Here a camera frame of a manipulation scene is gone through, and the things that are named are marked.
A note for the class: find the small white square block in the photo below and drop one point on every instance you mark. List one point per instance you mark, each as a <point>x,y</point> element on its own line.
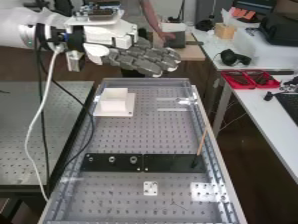
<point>151,188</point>

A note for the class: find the small white box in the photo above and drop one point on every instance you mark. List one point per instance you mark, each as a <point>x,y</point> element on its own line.
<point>115,101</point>

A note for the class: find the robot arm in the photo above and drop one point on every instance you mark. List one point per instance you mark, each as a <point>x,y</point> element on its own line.
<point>18,30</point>

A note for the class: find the black keyboard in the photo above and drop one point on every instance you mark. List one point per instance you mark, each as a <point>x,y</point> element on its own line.
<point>291,106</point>

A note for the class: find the person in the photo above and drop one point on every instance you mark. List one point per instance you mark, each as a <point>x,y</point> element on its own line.
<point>151,16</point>

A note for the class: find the thin stick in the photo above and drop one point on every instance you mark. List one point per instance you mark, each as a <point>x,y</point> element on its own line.
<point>203,143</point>

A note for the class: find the wooden tissue box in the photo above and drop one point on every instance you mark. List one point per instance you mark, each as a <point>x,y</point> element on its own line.
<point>226,31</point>

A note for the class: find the large black case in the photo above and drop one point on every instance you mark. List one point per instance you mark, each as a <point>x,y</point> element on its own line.
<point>281,30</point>

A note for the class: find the black plate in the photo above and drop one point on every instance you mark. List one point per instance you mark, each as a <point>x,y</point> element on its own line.
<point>164,163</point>

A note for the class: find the red tray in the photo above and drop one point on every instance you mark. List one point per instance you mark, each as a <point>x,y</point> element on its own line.
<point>265,79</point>
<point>239,80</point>

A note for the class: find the white desk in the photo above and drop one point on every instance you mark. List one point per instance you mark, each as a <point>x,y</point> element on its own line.
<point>267,133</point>
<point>267,55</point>

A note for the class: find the wooden desk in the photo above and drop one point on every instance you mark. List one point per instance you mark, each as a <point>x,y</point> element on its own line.
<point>194,53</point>

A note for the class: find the dark grey box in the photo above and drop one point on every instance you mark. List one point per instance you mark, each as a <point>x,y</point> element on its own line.
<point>176,39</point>

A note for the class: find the black headphones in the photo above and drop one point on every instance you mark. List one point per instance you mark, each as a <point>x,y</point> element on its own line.
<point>234,57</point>

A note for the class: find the clear box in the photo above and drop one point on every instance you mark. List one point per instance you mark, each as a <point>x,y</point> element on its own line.
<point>134,133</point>

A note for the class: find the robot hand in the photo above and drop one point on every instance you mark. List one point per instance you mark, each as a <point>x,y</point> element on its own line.
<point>134,58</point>

